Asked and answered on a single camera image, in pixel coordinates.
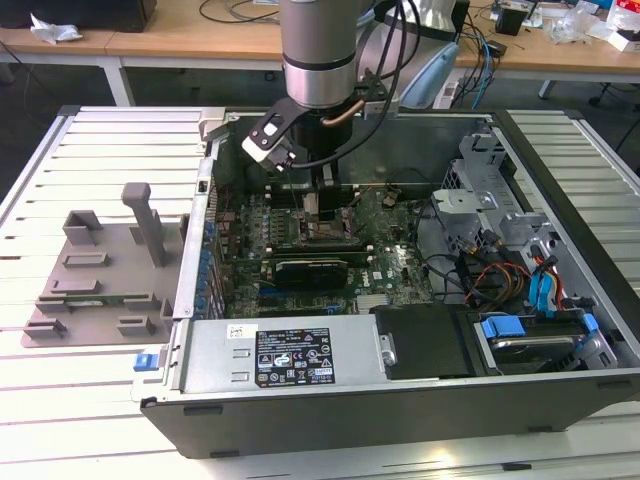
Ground CPU socket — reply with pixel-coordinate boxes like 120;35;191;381
298;209;355;245

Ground grey case release latch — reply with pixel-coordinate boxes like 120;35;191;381
197;108;229;146

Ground pale blue teach pendant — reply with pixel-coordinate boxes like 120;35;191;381
399;42;462;110

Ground white power strip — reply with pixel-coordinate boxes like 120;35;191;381
432;79;459;110

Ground green motherboard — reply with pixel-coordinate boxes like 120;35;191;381
212;187;436;319

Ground black graphics card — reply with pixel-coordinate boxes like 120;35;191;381
272;257;349;291

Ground silver metal disk bay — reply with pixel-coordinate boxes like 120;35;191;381
429;122;571;321

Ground wooden desk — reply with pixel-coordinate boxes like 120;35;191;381
0;19;640;109

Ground silver finned heatsink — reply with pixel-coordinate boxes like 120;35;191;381
355;293;392;310

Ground black drive bay cover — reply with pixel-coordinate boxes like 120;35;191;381
373;303;474;380

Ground grey parts rack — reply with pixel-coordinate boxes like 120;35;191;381
19;182;191;349

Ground grey power supply box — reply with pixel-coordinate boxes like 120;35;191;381
178;313;389;396

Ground blue disk carrier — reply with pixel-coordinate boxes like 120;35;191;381
477;312;601;374

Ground large black box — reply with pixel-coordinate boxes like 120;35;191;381
0;0;157;34

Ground clear plastic bags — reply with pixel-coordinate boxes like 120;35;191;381
547;2;609;44

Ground black PC case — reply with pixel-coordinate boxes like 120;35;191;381
132;107;640;461

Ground crumpled white paper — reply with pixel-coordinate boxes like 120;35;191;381
29;13;84;46

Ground silver hard disk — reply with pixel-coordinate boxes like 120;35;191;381
487;335;581;374

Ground small white box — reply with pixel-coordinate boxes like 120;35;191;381
607;27;640;51

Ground black camera bracket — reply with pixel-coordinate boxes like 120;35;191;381
249;97;302;151

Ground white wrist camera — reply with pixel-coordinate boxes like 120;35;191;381
241;122;301;175

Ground silver mount bracket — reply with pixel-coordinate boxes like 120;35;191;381
362;95;401;121

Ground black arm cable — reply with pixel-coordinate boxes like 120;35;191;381
349;0;429;166

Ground coloured power wire bundle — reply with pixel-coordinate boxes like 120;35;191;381
472;262;534;306

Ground blue flat data cable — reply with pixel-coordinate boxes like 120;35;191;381
530;272;547;321
542;255;561;321

